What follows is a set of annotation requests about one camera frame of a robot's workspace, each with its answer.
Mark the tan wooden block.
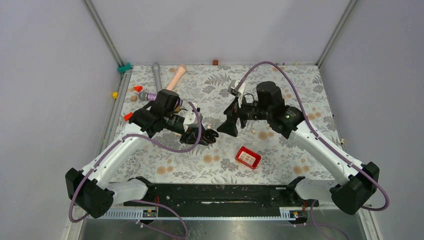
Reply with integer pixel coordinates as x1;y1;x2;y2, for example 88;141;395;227
130;95;138;102

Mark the red plastic tray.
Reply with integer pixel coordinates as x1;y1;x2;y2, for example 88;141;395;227
235;146;262;170

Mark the red block on mat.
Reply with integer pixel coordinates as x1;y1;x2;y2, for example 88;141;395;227
123;112;133;121

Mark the purple glitter toy microphone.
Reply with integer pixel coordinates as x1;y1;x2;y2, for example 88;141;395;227
138;91;157;101

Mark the beige toy microphone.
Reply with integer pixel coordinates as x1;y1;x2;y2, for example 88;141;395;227
166;64;187;91

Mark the grey toy microphone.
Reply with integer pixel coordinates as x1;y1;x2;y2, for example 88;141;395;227
151;62;163;93

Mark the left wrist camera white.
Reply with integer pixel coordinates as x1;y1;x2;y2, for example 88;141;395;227
183;109;199;132

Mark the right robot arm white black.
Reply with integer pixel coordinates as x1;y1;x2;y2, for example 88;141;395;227
217;81;380;215

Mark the floral patterned table mat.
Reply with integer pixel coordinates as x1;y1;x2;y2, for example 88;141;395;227
112;64;340;185

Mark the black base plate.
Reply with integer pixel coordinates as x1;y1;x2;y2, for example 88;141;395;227
124;177;319;219

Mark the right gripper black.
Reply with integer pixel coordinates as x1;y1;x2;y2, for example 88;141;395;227
217;94;272;137

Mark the teal plastic piece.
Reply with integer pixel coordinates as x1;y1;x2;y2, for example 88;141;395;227
117;62;133;74

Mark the red triangular block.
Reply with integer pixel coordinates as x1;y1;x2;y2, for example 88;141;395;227
133;85;143;93

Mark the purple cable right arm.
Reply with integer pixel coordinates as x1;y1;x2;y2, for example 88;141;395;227
233;61;390;240

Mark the black glossy earbud charging case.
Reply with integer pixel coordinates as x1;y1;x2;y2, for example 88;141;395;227
203;129;219;144

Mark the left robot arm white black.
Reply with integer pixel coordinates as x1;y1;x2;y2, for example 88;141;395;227
65;89;219;223

